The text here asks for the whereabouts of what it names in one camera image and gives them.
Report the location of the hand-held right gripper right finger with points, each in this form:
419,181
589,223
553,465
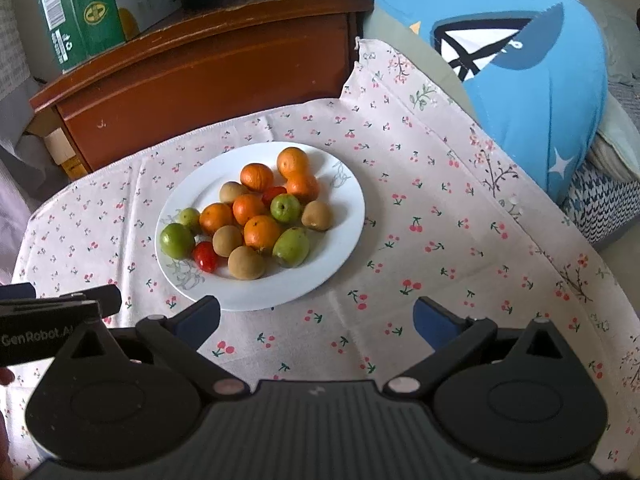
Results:
435,320

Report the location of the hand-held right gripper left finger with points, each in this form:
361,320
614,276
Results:
200,317

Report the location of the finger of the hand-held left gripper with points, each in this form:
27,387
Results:
107,300
17,291

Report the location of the red cherry tomato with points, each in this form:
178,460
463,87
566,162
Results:
205,256
274,194

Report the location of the brown kiwi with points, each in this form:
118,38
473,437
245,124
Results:
246,262
316,215
233,192
227,240

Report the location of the small green jujube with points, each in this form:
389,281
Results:
190,217

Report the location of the small orange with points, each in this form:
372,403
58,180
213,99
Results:
216,218
302,187
292,161
256,176
248,209
262,232

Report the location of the large oval green jujube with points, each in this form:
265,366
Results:
291,246

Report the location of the white plate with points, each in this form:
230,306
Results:
330,260

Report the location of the person's left hand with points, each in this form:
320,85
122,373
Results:
5,376

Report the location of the cherry print tablecloth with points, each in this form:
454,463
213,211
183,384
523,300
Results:
450,260

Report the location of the blue white knit cushion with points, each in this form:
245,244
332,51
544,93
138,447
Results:
600,205

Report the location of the blue printed pillow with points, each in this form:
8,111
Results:
500,110

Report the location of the grey checked cloth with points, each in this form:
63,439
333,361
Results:
12,50

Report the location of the brown wooden nightstand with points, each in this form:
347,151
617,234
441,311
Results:
200,75

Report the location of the pale green pillow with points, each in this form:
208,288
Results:
622,130

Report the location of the grey-green bed sheet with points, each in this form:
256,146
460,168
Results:
400,35

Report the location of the green and white carton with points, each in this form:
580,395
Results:
90,10

